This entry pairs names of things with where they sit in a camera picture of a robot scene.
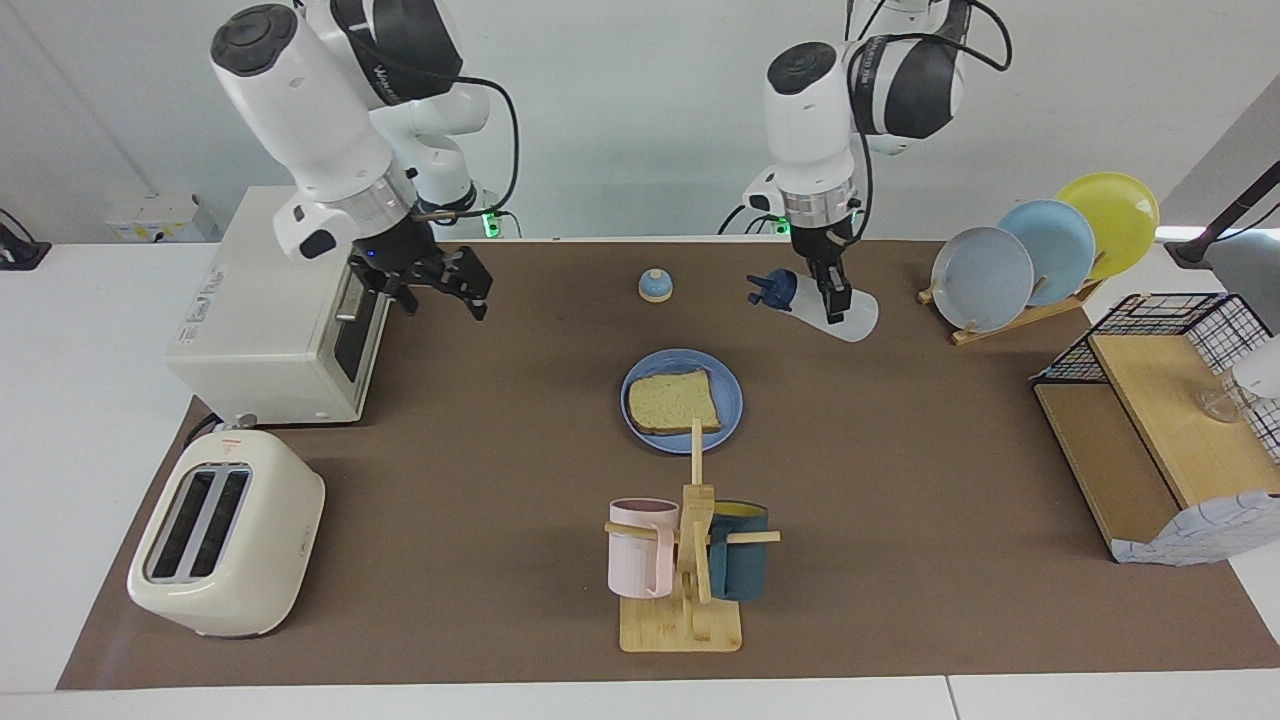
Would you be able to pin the periwinkle blue dinner plate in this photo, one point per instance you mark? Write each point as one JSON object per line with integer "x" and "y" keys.
{"x": 728, "y": 400}

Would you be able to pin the small blue knob lid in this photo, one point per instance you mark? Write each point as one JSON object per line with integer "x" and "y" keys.
{"x": 655, "y": 288}

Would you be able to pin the wooden plate rack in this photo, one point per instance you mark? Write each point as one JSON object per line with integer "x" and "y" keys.
{"x": 1010, "y": 322}

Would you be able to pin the toasted bread slice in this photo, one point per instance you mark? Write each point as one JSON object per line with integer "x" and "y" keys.
{"x": 670, "y": 400}

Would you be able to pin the wooden two-tier shelf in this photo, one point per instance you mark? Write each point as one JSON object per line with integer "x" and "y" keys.
{"x": 1160, "y": 400}

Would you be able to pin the white toaster oven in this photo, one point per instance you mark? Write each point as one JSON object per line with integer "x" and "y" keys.
{"x": 260, "y": 340}

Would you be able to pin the clear drinking glass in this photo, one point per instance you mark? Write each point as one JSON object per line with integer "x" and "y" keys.
{"x": 1220, "y": 405}

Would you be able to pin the pink mug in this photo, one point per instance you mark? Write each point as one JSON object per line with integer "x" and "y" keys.
{"x": 640, "y": 560}

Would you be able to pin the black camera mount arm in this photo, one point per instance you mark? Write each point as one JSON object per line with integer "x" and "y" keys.
{"x": 1190, "y": 250}

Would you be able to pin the cream two-slot toaster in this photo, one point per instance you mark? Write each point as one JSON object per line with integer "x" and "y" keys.
{"x": 270, "y": 540}

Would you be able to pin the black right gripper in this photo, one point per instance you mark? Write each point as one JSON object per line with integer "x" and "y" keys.
{"x": 400, "y": 260}

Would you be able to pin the yellow plate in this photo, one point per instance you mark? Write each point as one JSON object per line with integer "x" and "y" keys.
{"x": 1115, "y": 215}

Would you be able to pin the brown table mat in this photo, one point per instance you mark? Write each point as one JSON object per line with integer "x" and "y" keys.
{"x": 500, "y": 560}

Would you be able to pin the white marbled shelf side panel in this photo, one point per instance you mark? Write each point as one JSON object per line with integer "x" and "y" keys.
{"x": 1200, "y": 530}

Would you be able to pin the wooden mug tree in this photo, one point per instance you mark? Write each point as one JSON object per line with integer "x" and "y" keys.
{"x": 680, "y": 630}

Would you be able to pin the translucent squeeze bottle navy cap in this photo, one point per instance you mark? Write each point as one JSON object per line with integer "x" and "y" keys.
{"x": 855, "y": 318}

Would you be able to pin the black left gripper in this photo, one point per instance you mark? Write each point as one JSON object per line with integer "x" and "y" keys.
{"x": 820, "y": 245}

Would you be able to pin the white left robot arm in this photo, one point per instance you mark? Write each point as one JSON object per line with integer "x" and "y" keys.
{"x": 810, "y": 110}

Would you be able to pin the pale blue plate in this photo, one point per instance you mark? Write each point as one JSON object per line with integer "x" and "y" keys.
{"x": 1060, "y": 245}

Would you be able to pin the white rounded container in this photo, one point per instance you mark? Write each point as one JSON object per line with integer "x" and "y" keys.
{"x": 1262, "y": 370}

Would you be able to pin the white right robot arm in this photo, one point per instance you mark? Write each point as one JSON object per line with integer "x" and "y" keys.
{"x": 300, "y": 110}

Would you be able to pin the grey plate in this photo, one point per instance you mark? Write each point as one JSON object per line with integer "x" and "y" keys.
{"x": 985, "y": 280}

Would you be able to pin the dark teal mug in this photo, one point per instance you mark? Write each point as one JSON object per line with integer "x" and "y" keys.
{"x": 745, "y": 565}

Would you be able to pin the black desk stand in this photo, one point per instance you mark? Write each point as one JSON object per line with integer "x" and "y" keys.
{"x": 20, "y": 255}

